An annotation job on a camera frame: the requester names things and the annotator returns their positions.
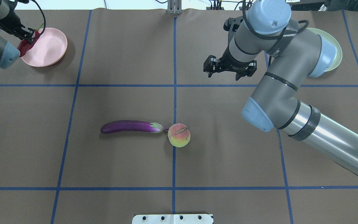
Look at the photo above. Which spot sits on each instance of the purple eggplant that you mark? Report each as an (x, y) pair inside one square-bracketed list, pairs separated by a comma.
[(132, 125)]

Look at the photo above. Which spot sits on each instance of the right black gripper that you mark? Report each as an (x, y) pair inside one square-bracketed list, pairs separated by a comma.
[(230, 63)]

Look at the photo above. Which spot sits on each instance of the red chili pepper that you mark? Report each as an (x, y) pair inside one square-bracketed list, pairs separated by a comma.
[(25, 46)]

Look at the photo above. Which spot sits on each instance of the green plate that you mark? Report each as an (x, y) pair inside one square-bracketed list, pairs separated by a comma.
[(330, 53)]

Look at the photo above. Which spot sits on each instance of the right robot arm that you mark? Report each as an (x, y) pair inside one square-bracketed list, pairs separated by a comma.
[(298, 52)]

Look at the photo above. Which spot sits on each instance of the pink yellow peach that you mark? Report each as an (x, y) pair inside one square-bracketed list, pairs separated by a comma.
[(179, 135)]

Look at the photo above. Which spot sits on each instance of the pink plate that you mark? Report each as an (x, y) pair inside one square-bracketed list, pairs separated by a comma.
[(48, 50)]

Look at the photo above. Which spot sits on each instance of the aluminium frame post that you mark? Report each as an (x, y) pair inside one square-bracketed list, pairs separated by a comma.
[(174, 7)]

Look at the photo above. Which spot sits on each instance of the white mounting plate with holes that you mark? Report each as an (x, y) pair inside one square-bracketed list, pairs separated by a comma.
[(173, 219)]

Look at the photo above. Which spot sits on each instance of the brown paper table mat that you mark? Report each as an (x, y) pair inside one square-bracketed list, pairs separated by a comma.
[(146, 65)]

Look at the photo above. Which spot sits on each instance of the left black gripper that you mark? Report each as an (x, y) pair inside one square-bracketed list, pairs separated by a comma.
[(19, 30)]

